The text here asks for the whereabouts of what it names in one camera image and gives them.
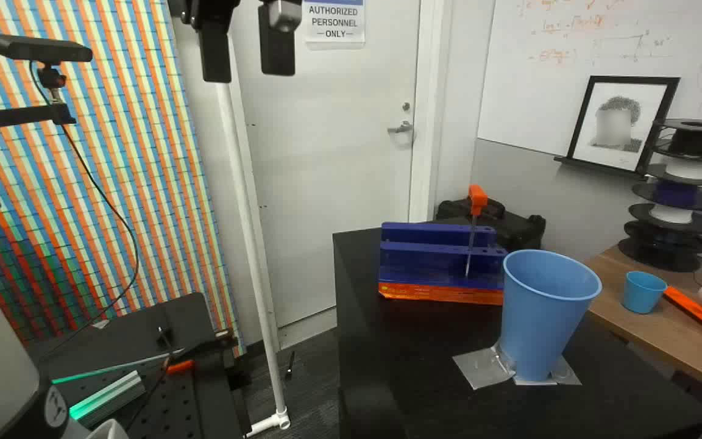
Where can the large blue cup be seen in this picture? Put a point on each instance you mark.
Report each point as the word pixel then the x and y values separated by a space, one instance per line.
pixel 543 306

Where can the white door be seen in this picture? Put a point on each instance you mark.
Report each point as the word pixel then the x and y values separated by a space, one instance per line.
pixel 333 144

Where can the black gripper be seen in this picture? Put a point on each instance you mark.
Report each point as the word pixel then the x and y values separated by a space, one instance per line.
pixel 214 17

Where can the small blue cup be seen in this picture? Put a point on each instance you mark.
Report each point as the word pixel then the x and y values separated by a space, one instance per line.
pixel 642 290

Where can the blue orange tool rack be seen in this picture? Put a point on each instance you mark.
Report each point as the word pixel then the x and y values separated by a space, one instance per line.
pixel 427 262

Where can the black cabinet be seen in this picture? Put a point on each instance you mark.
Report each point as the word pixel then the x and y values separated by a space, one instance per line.
pixel 433 371

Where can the framed portrait picture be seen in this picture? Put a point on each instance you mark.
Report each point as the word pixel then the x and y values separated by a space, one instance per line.
pixel 621 118

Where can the stack of filament spools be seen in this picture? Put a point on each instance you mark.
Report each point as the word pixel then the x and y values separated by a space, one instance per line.
pixel 667 222

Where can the whiteboard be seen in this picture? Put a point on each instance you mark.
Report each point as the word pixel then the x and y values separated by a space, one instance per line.
pixel 543 54

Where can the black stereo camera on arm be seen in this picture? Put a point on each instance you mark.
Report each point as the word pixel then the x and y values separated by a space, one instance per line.
pixel 42 50

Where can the authorized personnel sign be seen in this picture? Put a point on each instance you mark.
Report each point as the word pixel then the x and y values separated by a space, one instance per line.
pixel 336 19

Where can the white tripod pole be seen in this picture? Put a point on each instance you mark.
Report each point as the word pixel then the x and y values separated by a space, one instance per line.
pixel 255 251

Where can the black carrying case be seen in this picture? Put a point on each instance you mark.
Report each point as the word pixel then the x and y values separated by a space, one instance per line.
pixel 514 229

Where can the black optical breadboard table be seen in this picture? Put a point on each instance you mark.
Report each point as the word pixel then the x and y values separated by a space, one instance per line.
pixel 159 371

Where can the wooden desk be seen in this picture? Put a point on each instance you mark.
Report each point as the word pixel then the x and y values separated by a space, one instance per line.
pixel 672 335

